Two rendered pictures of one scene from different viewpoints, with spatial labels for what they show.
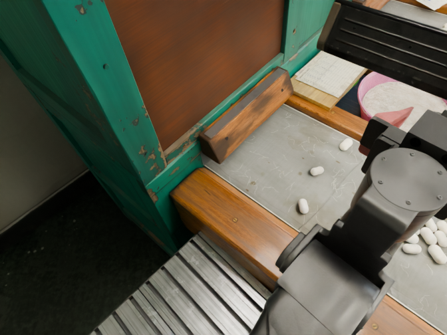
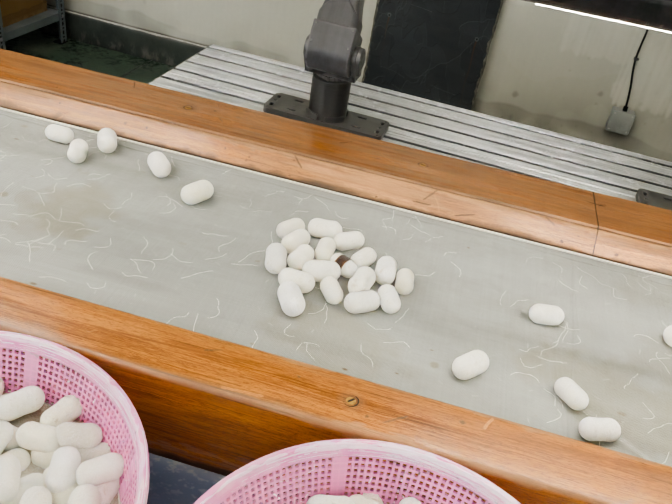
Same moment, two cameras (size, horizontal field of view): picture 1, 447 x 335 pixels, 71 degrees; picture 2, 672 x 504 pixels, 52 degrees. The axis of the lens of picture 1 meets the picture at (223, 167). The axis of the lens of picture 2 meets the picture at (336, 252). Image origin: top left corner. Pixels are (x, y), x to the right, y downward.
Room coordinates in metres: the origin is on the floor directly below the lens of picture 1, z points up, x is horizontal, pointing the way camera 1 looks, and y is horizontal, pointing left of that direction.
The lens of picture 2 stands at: (0.33, -0.97, 1.13)
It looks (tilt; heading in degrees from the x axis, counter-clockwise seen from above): 35 degrees down; 140
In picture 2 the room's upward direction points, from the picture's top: 10 degrees clockwise
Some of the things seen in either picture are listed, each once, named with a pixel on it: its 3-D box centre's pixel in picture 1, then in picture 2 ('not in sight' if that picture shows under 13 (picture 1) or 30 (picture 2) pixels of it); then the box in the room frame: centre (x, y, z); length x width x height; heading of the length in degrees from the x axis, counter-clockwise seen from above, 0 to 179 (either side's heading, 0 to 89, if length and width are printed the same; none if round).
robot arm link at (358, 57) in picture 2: not in sight; (335, 59); (-0.48, -0.35, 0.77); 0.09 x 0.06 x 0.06; 38
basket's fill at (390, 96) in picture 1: (402, 113); not in sight; (0.57, -0.52, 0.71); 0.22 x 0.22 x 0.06
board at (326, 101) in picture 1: (336, 66); not in sight; (0.73, -0.37, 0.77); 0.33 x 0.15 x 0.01; 132
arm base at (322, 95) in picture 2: not in sight; (329, 96); (-0.49, -0.34, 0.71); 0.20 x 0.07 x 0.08; 38
